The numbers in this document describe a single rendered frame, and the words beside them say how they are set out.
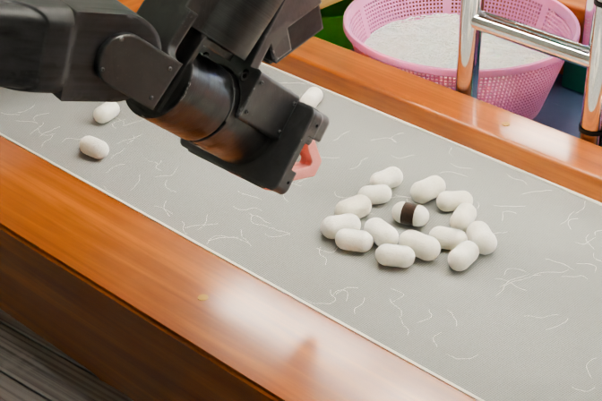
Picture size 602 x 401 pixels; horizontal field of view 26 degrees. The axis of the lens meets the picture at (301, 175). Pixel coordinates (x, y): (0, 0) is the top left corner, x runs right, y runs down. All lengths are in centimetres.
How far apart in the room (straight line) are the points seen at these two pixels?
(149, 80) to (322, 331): 27
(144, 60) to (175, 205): 39
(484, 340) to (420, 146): 31
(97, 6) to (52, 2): 3
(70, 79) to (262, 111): 16
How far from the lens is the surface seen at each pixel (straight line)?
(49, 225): 113
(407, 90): 134
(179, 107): 85
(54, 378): 111
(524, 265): 112
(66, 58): 79
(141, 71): 82
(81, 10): 79
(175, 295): 103
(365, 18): 155
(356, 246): 111
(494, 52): 150
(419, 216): 114
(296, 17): 92
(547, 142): 126
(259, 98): 90
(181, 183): 122
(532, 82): 143
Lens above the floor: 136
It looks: 30 degrees down
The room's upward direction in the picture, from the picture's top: straight up
